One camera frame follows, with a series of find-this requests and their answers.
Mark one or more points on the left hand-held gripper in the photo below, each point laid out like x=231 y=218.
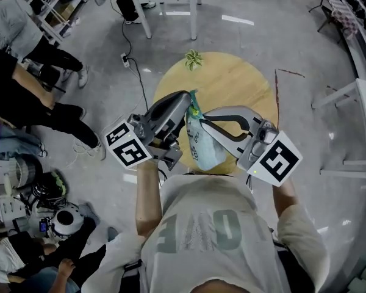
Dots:
x=128 y=151

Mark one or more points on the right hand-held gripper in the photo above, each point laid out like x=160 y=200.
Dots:
x=277 y=160

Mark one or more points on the light blue plastic packet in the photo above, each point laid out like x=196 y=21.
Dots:
x=201 y=151

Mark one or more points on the person's left forearm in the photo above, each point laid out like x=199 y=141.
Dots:
x=148 y=200

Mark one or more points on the person's right forearm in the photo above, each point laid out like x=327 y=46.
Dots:
x=288 y=200

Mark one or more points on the small potted plant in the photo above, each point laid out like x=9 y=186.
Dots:
x=193 y=60

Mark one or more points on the white power strip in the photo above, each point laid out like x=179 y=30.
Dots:
x=124 y=60

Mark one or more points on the person's beige printed shirt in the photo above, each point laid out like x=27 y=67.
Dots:
x=207 y=230

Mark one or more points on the cardboard box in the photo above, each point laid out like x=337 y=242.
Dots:
x=62 y=14

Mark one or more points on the white shelving unit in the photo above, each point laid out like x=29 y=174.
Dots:
x=50 y=29
x=364 y=60

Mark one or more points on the black green headgear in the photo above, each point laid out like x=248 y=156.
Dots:
x=50 y=185

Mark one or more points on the white round helmet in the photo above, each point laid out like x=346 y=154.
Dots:
x=77 y=221

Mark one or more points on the checkered cloth table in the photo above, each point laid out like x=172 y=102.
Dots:
x=341 y=11

